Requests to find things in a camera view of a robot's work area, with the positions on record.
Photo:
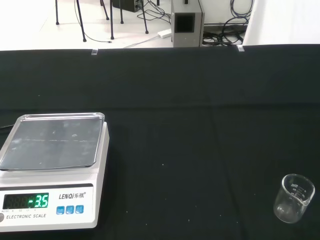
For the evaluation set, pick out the black bench cloth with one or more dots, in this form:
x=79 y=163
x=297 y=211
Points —
x=175 y=125

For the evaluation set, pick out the grey metal box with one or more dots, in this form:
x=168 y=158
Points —
x=180 y=37

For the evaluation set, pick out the white power strip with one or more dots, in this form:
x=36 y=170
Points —
x=165 y=33

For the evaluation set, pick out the clear tape piece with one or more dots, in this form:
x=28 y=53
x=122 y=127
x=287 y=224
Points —
x=94 y=51
x=240 y=48

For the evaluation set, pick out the black tripod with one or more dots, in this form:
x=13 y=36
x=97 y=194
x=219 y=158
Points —
x=112 y=25
x=80 y=22

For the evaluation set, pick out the white electronic balance, steel pan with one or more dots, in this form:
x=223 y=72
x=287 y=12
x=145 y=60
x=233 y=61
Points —
x=52 y=172

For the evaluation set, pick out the black equipment case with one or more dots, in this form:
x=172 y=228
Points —
x=125 y=4

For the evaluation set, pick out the white screen panel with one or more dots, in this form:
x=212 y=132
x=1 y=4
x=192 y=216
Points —
x=282 y=22

